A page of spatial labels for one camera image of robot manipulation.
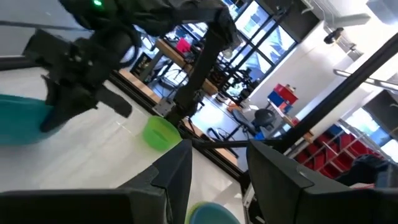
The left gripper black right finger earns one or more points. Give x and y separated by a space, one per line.
276 186

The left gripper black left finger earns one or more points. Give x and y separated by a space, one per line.
175 174

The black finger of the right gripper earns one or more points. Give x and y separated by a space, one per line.
115 102
66 105

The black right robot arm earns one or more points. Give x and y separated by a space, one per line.
186 15

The red storage bin shelf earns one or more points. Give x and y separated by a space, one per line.
332 155

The light green plastic bowl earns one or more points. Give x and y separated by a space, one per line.
190 213

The teal plastic bowl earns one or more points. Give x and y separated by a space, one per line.
21 121

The blue plastic bowl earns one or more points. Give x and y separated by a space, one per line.
214 216

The black office chair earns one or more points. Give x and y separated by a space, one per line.
261 119

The wooden workbench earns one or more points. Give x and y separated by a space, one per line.
174 56

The red item on workbench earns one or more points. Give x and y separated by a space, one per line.
183 45

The red and blue stacked boxes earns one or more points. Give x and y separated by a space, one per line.
283 96

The dark blue bag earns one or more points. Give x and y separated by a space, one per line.
370 171

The large black-framed window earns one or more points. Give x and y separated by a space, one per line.
264 46

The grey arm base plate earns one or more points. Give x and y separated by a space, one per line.
162 107

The black horizontal frame bar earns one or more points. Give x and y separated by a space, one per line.
236 143

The black diagonal frame post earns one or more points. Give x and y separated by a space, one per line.
339 90

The black wall-mounted camera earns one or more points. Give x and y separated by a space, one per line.
332 35

